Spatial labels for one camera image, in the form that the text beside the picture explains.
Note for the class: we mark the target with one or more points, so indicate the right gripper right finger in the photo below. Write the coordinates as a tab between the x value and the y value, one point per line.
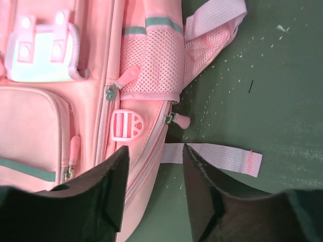
222	208

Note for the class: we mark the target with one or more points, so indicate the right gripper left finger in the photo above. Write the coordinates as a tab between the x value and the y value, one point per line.
87	208

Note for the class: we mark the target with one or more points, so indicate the pink student backpack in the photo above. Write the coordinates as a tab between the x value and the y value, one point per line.
81	79

